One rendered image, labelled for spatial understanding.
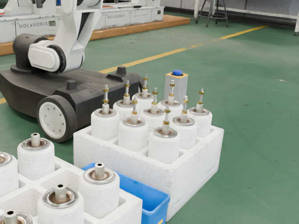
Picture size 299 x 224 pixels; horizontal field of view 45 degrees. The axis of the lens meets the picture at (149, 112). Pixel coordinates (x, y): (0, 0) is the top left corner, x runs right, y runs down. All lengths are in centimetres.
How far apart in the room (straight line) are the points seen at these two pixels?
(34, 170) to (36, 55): 92
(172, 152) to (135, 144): 13
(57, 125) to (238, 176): 76
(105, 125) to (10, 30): 213
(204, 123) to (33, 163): 60
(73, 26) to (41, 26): 175
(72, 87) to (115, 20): 265
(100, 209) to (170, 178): 27
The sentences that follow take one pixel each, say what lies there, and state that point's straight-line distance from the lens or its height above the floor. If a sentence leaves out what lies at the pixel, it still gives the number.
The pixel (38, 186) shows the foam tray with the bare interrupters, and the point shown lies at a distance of 98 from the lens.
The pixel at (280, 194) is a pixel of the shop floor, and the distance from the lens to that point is 139.
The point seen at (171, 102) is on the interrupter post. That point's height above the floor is 26.
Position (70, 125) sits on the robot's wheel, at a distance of 149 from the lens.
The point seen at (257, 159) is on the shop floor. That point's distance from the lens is 160.
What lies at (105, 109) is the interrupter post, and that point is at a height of 27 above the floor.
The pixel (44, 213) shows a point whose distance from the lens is 78.
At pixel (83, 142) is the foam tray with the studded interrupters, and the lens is 123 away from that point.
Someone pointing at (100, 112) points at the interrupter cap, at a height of 25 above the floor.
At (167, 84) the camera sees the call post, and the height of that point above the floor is 27.
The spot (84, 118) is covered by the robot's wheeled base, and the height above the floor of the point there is 10.
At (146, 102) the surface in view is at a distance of 137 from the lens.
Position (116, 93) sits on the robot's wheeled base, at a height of 16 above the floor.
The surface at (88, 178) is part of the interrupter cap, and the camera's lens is 86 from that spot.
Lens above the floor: 71
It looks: 22 degrees down
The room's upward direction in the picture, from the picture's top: 4 degrees clockwise
